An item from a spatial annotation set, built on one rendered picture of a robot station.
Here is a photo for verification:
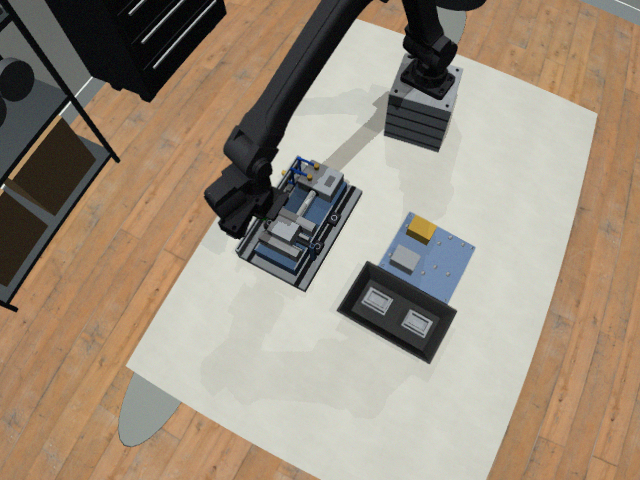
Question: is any yellow brass block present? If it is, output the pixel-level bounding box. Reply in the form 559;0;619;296
406;215;437;246

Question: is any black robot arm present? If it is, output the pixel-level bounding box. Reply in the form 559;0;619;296
204;0;458;240

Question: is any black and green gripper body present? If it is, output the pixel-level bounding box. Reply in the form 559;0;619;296
247;184;289;222

